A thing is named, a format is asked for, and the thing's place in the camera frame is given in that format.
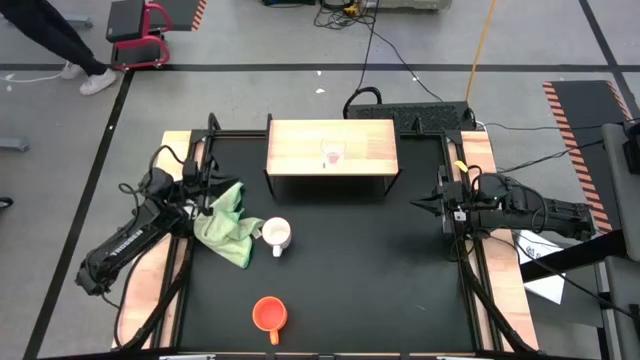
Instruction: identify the grey metal box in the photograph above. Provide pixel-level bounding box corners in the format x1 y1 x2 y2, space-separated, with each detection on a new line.
364 0 454 12

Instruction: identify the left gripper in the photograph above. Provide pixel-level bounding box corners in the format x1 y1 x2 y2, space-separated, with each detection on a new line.
195 155 241 217

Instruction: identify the black cable bundle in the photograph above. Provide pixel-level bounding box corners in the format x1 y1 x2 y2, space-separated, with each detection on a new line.
312 0 377 30

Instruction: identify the green microfibre cloth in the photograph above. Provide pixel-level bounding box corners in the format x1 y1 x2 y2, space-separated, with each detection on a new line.
193 181 266 270

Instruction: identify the clear plastic cup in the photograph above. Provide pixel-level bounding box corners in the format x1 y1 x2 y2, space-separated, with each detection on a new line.
319 134 348 169

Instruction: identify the person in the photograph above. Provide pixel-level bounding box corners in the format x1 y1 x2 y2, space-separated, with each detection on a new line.
0 0 109 76

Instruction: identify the grey white patterned mug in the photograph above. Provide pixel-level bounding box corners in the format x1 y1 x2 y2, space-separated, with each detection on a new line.
260 216 293 259

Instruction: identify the wooden table side panel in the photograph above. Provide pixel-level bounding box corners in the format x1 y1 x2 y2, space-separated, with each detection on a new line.
112 130 207 350
449 130 540 351

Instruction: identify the grey metal foot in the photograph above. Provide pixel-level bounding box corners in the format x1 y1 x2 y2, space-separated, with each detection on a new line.
0 137 30 153

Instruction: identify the yellow cable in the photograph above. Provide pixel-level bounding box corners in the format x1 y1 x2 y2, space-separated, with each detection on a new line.
464 0 498 104

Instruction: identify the white paper sheet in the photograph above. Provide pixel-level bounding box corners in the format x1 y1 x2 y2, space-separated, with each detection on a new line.
514 228 567 305

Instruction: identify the red black step stool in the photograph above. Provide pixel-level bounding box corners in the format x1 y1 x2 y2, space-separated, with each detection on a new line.
105 0 174 71

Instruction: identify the black aluminium table frame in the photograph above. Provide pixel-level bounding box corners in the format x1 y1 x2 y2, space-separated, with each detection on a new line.
112 112 541 360

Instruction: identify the black orange striped mat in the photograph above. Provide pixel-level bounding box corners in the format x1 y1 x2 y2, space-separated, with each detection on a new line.
149 0 207 32
542 79 640 236

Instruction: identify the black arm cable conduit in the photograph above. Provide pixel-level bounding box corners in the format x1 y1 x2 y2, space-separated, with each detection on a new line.
113 234 196 350
457 239 539 354

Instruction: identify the wooden shelf black frame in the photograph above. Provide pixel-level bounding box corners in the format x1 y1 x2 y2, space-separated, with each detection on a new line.
263 113 403 201

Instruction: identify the thick black power cable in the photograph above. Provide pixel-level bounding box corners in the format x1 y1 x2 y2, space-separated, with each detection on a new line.
342 0 384 120

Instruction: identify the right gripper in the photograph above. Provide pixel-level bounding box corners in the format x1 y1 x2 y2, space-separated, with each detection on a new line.
409 164 471 236

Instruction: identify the white shoe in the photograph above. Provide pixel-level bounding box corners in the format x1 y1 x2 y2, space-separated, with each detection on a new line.
78 68 117 96
59 60 86 80

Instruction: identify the black metal beam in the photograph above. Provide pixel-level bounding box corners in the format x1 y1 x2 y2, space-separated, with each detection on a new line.
519 229 626 284

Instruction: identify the orange plastic mug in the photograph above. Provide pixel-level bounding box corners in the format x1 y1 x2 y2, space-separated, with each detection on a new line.
251 295 289 346

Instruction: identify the white floor cable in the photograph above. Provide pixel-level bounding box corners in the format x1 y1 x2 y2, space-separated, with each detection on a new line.
0 72 69 85

